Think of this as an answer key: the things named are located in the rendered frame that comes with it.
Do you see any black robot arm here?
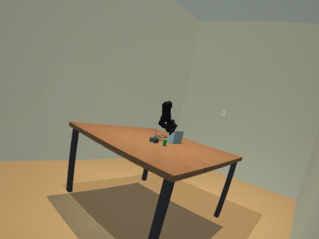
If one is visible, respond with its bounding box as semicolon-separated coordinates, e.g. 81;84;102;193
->
159;101;176;135

